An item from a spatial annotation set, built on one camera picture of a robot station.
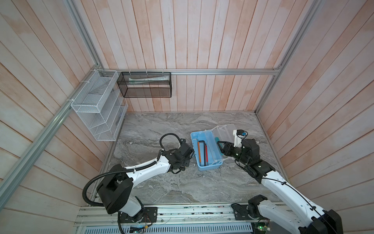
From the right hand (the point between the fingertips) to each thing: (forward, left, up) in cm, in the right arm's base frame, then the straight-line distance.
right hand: (220, 142), depth 79 cm
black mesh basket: (+45, +50, +7) cm, 67 cm away
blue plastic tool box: (+13, -7, -10) cm, 18 cm away
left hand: (-6, +20, -12) cm, 24 cm away
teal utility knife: (+10, -1, -12) cm, 15 cm away
